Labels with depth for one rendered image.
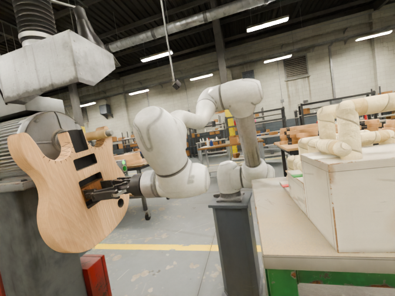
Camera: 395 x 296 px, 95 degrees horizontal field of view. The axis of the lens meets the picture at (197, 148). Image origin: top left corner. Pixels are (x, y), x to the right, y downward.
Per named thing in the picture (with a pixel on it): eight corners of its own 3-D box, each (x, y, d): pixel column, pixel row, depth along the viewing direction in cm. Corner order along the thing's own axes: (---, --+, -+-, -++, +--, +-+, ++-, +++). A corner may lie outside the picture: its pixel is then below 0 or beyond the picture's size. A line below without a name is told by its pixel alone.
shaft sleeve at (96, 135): (69, 134, 72) (74, 139, 74) (64, 140, 70) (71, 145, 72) (106, 127, 67) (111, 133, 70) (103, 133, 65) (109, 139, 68)
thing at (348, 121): (347, 160, 33) (341, 109, 33) (337, 158, 36) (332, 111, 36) (367, 158, 33) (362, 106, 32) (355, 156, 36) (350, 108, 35)
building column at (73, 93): (83, 177, 928) (60, 59, 891) (89, 175, 968) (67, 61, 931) (89, 177, 918) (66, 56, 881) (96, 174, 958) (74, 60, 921)
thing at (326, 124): (325, 154, 41) (320, 113, 41) (318, 153, 44) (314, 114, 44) (341, 152, 41) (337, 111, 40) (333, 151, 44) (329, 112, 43)
